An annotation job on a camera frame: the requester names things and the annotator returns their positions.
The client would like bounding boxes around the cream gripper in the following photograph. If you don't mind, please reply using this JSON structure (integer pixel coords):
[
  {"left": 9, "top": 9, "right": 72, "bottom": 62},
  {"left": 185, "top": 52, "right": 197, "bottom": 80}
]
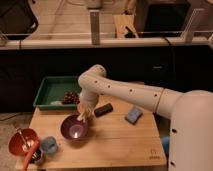
[{"left": 82, "top": 104, "right": 94, "bottom": 120}]

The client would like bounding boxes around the yellow banana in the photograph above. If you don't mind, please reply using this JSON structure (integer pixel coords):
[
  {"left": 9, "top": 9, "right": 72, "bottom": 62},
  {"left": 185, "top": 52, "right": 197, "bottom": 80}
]
[{"left": 77, "top": 113, "right": 87, "bottom": 122}]

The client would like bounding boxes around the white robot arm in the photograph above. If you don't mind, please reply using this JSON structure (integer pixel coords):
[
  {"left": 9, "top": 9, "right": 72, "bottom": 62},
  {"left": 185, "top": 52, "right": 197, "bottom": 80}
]
[{"left": 78, "top": 64, "right": 213, "bottom": 171}]

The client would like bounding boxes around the purple bowl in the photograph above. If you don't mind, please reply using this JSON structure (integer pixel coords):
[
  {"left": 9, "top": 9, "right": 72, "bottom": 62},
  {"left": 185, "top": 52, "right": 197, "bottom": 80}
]
[{"left": 60, "top": 115, "right": 88, "bottom": 140}]

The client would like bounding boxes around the red bowl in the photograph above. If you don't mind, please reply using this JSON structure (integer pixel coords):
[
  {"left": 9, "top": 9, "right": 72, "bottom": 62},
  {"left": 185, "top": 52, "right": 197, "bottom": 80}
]
[{"left": 8, "top": 128, "right": 38, "bottom": 156}]

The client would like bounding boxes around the orange cup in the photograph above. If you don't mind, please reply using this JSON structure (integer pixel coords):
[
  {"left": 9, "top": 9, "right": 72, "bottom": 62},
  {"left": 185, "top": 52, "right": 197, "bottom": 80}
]
[{"left": 77, "top": 103, "right": 84, "bottom": 114}]

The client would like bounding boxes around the dark brown block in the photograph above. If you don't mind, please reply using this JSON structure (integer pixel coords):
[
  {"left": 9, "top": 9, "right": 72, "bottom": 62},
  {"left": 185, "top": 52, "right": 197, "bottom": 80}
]
[{"left": 94, "top": 103, "right": 113, "bottom": 117}]

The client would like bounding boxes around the bunch of dark grapes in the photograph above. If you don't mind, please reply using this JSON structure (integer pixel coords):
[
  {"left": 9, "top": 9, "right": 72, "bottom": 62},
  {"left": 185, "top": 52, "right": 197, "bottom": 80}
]
[{"left": 62, "top": 92, "right": 79, "bottom": 104}]

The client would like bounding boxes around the green plastic tray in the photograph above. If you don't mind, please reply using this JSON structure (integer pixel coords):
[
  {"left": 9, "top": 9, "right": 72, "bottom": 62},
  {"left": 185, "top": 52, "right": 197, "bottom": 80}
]
[{"left": 33, "top": 76, "right": 81, "bottom": 110}]

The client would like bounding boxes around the blue sponge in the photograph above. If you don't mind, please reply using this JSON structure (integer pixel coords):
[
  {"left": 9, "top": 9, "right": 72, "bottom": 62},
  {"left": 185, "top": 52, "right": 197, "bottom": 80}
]
[{"left": 125, "top": 107, "right": 143, "bottom": 124}]

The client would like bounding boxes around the light blue cup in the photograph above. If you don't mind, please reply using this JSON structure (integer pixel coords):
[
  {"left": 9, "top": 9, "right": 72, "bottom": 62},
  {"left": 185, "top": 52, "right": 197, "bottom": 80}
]
[{"left": 41, "top": 136, "right": 58, "bottom": 154}]

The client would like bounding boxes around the small metal cup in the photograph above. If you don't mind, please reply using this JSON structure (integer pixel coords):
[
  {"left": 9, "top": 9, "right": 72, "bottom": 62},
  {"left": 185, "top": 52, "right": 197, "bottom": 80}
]
[{"left": 30, "top": 149, "right": 44, "bottom": 164}]

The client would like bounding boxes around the blue object on floor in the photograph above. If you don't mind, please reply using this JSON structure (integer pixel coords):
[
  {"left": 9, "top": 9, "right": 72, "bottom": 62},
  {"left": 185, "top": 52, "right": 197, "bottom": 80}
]
[{"left": 161, "top": 136, "right": 169, "bottom": 155}]

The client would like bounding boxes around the red handled utensil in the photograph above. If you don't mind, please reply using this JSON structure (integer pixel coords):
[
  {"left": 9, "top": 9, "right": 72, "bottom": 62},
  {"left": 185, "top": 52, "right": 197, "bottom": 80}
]
[{"left": 22, "top": 140, "right": 40, "bottom": 171}]

